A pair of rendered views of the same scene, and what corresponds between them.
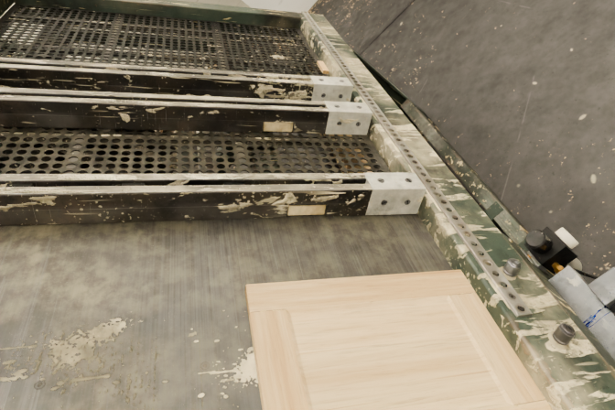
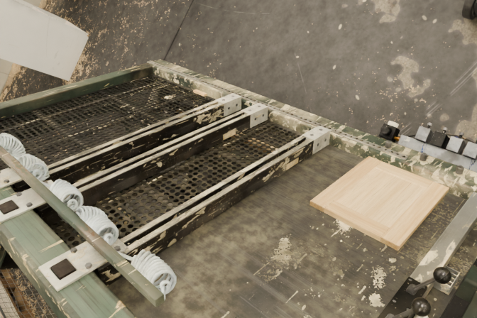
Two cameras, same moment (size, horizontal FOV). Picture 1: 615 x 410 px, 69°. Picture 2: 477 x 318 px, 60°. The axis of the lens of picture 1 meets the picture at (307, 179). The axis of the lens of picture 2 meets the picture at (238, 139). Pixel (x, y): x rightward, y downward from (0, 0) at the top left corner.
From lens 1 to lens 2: 0.92 m
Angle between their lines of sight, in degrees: 24
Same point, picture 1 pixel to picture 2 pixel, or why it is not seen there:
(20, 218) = (191, 228)
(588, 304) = (417, 145)
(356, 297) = (349, 184)
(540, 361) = (424, 169)
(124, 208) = (229, 199)
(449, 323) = (385, 175)
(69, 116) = (132, 177)
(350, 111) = (258, 109)
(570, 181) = (346, 103)
